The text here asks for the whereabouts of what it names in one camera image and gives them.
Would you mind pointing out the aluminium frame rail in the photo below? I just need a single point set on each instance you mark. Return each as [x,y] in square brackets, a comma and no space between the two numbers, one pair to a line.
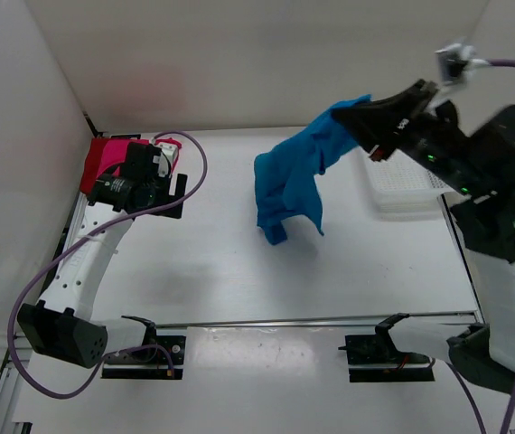
[60,331]

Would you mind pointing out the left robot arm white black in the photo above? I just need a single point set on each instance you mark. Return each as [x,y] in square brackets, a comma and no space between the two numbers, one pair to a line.
[127,331]

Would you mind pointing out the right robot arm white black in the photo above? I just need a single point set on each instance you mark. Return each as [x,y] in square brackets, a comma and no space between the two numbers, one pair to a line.
[484,354]

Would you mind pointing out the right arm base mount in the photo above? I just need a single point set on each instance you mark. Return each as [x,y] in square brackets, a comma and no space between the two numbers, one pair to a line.
[375,359]

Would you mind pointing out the dark red t-shirt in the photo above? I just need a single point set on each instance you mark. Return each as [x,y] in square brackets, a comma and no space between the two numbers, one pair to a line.
[92,163]

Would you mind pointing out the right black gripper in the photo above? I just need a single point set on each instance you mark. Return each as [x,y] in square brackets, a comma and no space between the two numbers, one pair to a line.
[372,122]

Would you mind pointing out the white plastic basket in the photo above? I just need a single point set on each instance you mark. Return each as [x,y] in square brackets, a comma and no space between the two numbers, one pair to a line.
[401,189]

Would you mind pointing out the blue t-shirt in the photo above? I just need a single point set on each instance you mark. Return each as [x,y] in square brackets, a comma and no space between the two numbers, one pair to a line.
[285,184]

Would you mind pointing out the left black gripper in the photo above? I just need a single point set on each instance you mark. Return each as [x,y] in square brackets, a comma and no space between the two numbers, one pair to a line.
[165,182]

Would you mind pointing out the pink t-shirt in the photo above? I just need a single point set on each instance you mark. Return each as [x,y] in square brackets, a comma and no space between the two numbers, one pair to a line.
[114,152]

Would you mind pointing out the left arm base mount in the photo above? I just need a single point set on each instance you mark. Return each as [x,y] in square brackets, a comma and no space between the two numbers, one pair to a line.
[162,360]

